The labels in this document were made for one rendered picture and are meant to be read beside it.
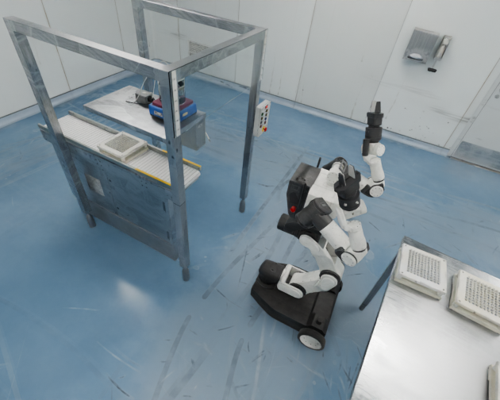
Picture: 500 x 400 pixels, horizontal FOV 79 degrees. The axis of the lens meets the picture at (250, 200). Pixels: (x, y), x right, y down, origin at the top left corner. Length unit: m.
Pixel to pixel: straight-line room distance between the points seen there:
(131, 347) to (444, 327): 1.97
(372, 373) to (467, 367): 0.46
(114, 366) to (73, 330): 0.43
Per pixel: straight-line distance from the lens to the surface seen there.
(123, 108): 2.04
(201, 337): 2.47
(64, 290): 2.90
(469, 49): 4.87
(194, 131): 1.94
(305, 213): 1.53
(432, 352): 1.80
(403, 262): 1.94
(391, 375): 1.65
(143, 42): 3.00
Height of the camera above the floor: 2.29
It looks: 43 degrees down
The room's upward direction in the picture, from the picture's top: 7 degrees clockwise
